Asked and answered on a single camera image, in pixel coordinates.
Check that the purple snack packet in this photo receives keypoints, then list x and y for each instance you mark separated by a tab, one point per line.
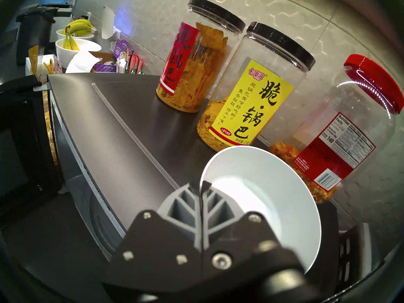
121	48

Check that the yellow banana bunch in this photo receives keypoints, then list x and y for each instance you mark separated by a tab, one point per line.
79	26

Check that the black countertop appliance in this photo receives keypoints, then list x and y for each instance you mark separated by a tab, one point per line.
34	31

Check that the green sachet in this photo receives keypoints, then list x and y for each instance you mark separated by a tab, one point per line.
139	72

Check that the purple Nonni's snack box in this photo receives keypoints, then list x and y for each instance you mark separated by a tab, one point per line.
105	67

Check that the pink yellow snack packet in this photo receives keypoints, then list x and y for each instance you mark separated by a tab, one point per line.
56	65

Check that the black glass microwave door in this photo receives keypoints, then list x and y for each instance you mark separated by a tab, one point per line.
22	147

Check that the black microwave oven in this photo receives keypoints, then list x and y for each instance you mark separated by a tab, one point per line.
126	132

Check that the snack jar yellow label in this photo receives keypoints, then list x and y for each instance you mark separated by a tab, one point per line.
252	103

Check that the large white bowl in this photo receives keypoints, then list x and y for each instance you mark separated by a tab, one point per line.
64	54

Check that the white paper napkin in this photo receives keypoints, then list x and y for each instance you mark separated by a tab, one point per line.
82	62

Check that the small white bowl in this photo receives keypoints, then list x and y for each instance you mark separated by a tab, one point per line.
63	34

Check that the white wall outlet plate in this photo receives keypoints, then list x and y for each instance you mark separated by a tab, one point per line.
116	37

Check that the clear jar red lid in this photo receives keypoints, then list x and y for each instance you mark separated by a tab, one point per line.
344	132

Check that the white red sachet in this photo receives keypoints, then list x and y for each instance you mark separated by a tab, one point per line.
121	65

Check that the snack jar red label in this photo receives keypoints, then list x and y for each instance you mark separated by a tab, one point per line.
195	68

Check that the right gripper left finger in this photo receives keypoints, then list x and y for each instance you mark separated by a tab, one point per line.
157	242

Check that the large clear madeleine bag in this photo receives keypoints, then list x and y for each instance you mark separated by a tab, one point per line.
50	125

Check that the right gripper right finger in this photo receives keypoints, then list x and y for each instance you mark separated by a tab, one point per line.
246	242

